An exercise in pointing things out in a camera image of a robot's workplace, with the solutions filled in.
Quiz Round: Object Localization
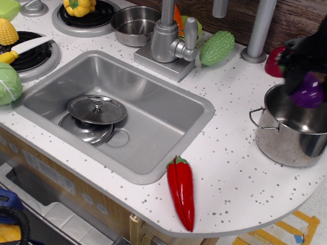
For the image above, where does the stove burner back middle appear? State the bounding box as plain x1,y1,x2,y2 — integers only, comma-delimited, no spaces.
52,0,120,38

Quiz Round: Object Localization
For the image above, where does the steel lid underneath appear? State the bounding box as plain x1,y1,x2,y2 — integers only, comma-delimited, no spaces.
59,114,114,147

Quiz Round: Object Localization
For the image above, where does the purple toy eggplant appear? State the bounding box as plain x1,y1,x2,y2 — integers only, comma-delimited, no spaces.
279,61,325,108

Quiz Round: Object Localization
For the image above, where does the grey hanging post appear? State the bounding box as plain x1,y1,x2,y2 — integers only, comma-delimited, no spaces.
212,0,228,18

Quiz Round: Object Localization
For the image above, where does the large steel pot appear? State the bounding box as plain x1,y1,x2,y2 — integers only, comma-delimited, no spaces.
249,84,327,167

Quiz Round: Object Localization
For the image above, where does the green toy bitter gourd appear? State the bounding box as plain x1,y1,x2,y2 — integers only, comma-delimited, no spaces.
199,31,235,66

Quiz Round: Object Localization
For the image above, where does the green plastic box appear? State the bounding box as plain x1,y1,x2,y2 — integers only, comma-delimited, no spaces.
0,0,21,21

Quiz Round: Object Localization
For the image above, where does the grey toy sink basin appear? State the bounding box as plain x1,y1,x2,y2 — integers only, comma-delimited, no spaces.
12,50,215,184

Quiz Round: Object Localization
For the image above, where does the steel lid with knob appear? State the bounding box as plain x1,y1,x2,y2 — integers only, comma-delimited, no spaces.
67,95,127,125

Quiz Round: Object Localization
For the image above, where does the small steel pot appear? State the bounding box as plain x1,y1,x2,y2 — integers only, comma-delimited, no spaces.
110,6,161,47

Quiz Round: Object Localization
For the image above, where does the grey stove knob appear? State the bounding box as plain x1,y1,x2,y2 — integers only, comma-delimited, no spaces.
20,0,48,18

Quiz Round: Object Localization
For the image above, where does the grey oven door handle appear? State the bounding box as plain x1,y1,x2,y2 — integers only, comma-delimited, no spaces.
0,163,129,245

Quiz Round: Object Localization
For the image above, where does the stove burner front left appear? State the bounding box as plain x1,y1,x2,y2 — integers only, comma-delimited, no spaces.
0,31,61,83

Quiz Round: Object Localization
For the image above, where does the yellow toy bell pepper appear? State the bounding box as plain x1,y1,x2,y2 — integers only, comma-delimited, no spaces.
63,0,96,18

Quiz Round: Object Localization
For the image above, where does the yellow handled toy knife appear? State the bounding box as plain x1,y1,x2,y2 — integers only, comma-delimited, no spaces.
0,36,53,64

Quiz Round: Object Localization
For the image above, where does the red toy fruit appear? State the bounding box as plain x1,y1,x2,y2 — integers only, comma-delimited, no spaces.
264,46,285,78

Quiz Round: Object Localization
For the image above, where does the red toy chili pepper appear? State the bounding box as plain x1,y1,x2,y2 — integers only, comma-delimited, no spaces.
167,156,195,232

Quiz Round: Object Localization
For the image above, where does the orange toy carrot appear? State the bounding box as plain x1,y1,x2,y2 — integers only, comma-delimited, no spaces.
174,5,185,38

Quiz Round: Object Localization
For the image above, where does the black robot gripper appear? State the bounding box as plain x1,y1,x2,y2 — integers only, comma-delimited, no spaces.
278,30,327,101

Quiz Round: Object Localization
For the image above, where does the green toy cabbage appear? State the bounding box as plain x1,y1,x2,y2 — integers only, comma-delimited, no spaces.
0,62,22,106

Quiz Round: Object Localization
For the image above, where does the grey post with base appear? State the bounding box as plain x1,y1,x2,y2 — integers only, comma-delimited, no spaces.
241,0,278,64

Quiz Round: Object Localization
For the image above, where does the grey toy faucet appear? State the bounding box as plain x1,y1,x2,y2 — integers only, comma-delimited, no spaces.
134,0,198,82

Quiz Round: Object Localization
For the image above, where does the yellow toy corn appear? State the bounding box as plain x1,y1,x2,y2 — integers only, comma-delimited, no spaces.
0,18,19,46

